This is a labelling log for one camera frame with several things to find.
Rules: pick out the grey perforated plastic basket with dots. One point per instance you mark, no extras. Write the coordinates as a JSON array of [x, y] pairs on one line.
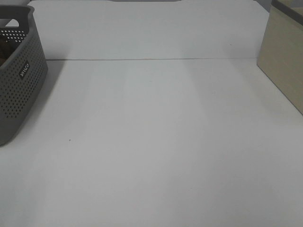
[[23, 73]]

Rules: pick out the beige wooden box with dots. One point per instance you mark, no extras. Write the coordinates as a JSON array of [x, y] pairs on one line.
[[281, 53]]

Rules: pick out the dark item in basket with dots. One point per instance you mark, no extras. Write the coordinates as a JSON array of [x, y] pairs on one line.
[[6, 49]]

